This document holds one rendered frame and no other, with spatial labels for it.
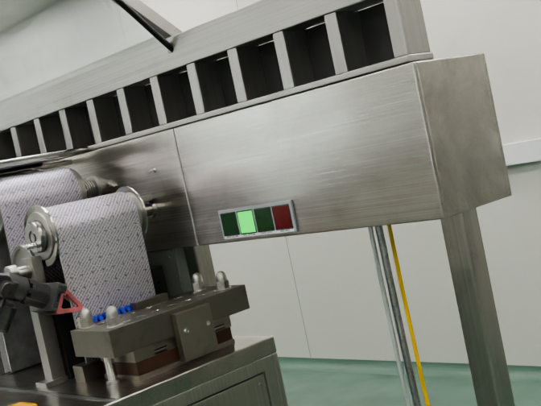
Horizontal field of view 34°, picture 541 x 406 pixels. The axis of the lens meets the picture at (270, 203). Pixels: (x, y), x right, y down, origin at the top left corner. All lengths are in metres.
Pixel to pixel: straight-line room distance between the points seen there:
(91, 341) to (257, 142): 0.57
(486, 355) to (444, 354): 2.89
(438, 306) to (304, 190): 2.90
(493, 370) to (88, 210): 0.99
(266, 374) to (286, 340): 3.46
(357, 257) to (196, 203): 2.89
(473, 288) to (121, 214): 0.87
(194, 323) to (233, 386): 0.17
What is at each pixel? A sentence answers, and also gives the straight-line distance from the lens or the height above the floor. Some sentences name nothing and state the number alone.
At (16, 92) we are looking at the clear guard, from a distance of 2.83.
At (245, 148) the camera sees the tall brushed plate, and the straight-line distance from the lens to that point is 1.99.
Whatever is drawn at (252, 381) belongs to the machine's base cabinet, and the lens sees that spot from 2.08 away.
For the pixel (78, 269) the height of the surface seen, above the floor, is 1.16.
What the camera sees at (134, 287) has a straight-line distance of 2.18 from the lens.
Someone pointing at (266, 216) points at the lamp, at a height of 1.19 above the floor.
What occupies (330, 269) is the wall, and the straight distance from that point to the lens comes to 5.13.
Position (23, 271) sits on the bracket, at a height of 1.18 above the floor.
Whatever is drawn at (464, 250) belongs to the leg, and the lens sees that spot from 1.85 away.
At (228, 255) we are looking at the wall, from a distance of 5.76.
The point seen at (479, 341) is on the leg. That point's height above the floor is 0.85.
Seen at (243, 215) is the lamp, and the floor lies 1.20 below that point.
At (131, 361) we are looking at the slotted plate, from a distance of 1.97.
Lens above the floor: 1.32
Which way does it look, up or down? 3 degrees down
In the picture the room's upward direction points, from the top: 12 degrees counter-clockwise
